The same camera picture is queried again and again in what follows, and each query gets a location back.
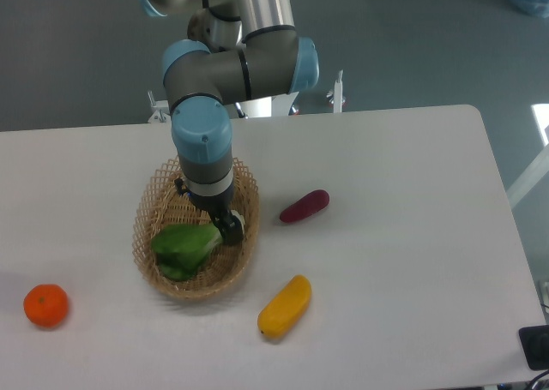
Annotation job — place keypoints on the white left frame bracket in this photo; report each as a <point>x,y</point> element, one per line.
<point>159,108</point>

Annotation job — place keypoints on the white right frame bracket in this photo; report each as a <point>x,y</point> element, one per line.
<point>285,105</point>

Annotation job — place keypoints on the purple sweet potato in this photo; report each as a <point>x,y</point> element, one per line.
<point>307,206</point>

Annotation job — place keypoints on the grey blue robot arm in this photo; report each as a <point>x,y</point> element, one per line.
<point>202,76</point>

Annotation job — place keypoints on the black device at edge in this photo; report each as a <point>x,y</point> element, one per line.
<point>534,341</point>

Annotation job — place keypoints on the orange tangerine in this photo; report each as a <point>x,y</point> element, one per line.
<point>46,305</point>

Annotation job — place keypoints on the yellow mango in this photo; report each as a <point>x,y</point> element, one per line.
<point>285,309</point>

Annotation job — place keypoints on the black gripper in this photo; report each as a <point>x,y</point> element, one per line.
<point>229,223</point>

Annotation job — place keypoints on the white frame bracket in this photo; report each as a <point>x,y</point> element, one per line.
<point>159,108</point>
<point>285,105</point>

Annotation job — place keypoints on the woven wicker basket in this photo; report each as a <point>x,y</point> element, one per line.
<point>161,205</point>

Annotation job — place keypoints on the white table leg bar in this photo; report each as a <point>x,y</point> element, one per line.
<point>534,172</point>

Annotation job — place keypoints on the green leafy vegetable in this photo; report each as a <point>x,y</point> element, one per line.
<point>181,249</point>

